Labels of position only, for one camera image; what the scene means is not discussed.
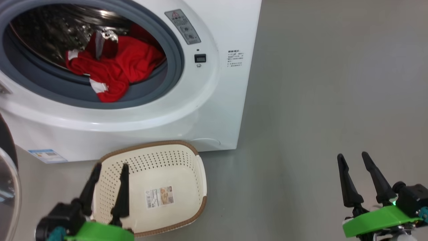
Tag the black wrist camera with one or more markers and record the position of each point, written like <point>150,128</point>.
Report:
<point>413,197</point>
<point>60,216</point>

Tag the black door latch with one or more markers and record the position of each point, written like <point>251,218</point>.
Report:
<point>200,58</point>

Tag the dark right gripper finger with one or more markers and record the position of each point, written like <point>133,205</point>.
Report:
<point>349,187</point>
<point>379,184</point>

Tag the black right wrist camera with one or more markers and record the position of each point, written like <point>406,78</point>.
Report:
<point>413,197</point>

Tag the cream perforated laundry basket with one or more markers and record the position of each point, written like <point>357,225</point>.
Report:
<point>167,167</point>

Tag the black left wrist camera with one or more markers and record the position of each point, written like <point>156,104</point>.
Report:
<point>60,216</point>

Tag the grey rubber door seal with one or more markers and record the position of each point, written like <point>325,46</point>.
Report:
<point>50,90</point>

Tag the white washing machine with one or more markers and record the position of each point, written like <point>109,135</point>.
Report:
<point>217,110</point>

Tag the grey warning sticker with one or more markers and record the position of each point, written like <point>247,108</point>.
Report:
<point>184,28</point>

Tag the paper label inside basket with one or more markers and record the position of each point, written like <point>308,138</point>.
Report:
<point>159,197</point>

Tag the red garment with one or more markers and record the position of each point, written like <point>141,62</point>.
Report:
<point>133,63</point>

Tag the steel washing drum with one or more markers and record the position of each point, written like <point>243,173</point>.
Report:
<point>50,30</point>

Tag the blue energy label sticker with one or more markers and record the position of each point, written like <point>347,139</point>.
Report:
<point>46,156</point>

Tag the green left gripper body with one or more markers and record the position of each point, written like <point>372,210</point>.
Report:
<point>100,232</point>

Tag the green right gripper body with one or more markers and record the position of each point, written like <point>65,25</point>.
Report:
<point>381,221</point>

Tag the black glass washing machine door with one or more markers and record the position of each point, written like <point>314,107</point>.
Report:
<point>5,137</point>

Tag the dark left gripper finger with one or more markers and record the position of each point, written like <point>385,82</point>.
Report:
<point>88,190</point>
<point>122,197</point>

